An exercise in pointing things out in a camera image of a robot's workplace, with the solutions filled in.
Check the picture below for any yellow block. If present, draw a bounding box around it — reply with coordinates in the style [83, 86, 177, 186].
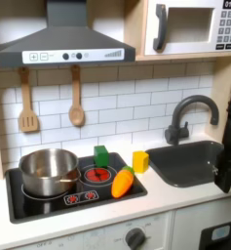
[132, 149, 150, 174]

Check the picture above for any white toy microwave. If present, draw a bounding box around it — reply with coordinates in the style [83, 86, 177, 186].
[143, 0, 231, 57]

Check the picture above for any dark grey tap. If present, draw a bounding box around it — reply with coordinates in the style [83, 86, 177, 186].
[164, 94, 220, 146]

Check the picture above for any wooden slotted spatula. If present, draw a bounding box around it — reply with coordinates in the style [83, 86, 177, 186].
[17, 66, 41, 134]

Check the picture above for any black dishwasher panel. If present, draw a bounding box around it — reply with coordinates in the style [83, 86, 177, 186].
[198, 219, 231, 250]

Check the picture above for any dark grey sink basin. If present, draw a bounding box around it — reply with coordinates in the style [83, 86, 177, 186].
[144, 140, 225, 188]

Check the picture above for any wooden spoon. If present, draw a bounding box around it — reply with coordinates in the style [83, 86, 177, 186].
[68, 64, 86, 128]

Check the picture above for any steel pot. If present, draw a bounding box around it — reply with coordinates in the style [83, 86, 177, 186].
[19, 147, 82, 198]

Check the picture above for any black toy stove top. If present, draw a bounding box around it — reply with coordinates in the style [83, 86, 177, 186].
[5, 151, 149, 225]

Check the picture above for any green block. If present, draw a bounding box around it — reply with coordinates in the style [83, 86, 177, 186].
[93, 145, 110, 169]

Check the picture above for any grey range hood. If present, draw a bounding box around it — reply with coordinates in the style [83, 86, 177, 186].
[0, 0, 136, 69]

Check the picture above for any orange toy carrot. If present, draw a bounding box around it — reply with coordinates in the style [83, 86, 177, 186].
[110, 165, 135, 199]

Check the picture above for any grey oven knob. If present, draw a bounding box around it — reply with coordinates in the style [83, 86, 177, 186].
[125, 227, 147, 250]

